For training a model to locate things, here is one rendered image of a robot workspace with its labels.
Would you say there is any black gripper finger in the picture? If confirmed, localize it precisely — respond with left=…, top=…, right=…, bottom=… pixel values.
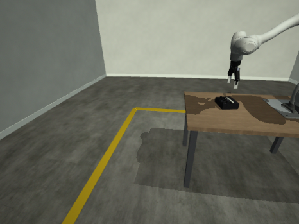
left=227, top=66, right=233, bottom=83
left=232, top=67, right=240, bottom=89

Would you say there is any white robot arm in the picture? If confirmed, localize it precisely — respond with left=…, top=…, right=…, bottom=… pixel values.
left=230, top=13, right=299, bottom=114

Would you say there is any black lighting desk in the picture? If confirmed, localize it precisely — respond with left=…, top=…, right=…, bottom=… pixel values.
left=215, top=96, right=239, bottom=110

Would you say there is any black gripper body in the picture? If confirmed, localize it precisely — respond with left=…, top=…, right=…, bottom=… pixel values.
left=230, top=61, right=241, bottom=71

